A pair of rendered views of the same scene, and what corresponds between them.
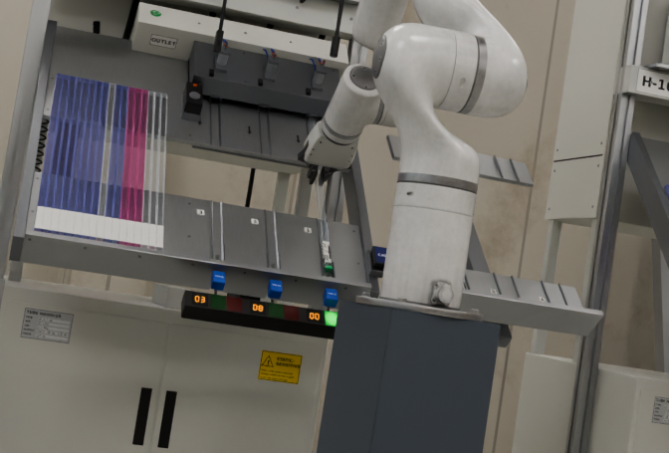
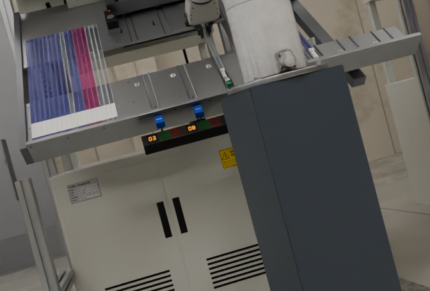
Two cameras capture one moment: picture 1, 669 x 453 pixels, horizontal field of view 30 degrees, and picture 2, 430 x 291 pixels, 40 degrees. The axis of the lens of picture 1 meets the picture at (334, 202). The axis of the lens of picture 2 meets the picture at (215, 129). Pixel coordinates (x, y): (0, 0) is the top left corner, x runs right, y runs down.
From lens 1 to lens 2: 0.77 m
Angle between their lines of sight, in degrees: 9
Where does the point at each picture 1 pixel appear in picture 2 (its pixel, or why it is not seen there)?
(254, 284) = (185, 114)
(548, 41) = not seen: outside the picture
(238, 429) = (224, 203)
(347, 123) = not seen: outside the picture
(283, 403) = not seen: hidden behind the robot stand
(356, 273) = not seen: hidden behind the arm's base
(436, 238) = (264, 20)
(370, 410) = (267, 171)
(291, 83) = not seen: outside the picture
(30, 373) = (87, 222)
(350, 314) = (229, 105)
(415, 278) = (262, 57)
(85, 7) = not seen: outside the picture
